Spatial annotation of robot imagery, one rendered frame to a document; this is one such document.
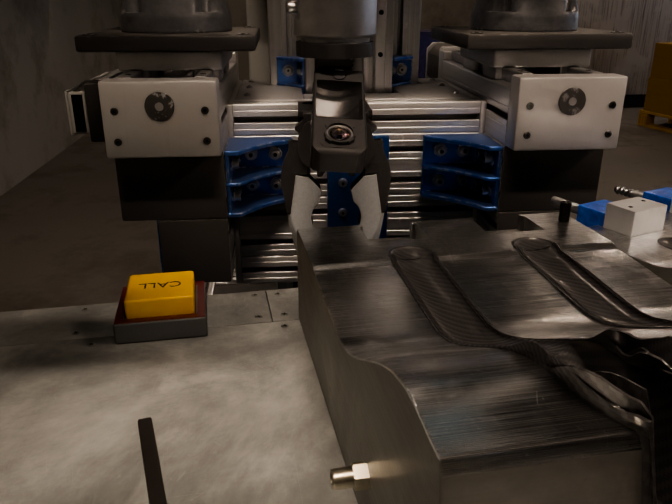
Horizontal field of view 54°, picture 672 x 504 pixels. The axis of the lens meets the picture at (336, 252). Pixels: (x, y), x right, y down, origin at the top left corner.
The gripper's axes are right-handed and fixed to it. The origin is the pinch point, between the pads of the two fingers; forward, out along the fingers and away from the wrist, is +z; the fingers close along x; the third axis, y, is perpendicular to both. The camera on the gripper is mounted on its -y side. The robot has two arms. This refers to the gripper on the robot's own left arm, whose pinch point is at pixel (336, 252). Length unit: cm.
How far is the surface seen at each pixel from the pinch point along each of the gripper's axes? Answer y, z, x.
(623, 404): -40.6, -9.6, -8.7
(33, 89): 391, 35, 179
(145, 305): -8.1, 1.5, 17.2
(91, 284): 184, 85, 89
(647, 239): -0.4, -0.8, -31.6
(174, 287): -5.7, 0.9, 15.1
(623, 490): -41.4, -6.3, -8.9
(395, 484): -37.1, -3.2, -0.8
